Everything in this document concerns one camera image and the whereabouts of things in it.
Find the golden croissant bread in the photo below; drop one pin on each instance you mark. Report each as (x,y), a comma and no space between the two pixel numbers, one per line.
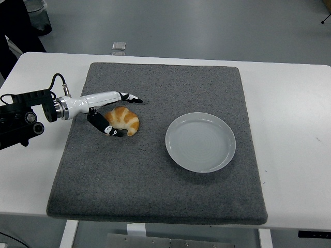
(126,118)

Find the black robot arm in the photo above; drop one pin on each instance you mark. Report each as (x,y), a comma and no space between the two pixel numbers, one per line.
(18,121)

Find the black table control panel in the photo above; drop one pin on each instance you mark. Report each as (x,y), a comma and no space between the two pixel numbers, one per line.
(314,234)

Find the grey felt mat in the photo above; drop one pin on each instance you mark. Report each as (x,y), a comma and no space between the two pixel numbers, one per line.
(144,180)

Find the white table centre bracket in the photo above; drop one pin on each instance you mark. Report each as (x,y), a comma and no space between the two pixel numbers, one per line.
(136,229)

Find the dark trash bin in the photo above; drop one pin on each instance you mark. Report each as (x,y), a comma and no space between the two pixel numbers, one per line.
(40,18)

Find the large metal floor socket cover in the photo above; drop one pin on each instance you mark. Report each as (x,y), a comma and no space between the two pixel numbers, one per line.
(119,45)

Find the white table leg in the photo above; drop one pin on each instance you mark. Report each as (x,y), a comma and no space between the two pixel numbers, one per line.
(265,239)
(68,233)

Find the black tripod leg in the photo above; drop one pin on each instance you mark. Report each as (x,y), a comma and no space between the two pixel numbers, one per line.
(325,19)

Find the round grey plate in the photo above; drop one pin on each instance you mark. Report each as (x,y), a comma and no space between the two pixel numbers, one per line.
(200,142)

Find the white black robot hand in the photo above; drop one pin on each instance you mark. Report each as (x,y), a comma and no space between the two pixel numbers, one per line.
(85,102)

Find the grey metal plate with screws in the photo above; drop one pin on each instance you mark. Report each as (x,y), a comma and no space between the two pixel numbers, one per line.
(168,242)

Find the small metal floor socket cover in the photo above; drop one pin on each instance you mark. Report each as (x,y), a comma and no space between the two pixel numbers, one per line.
(118,53)

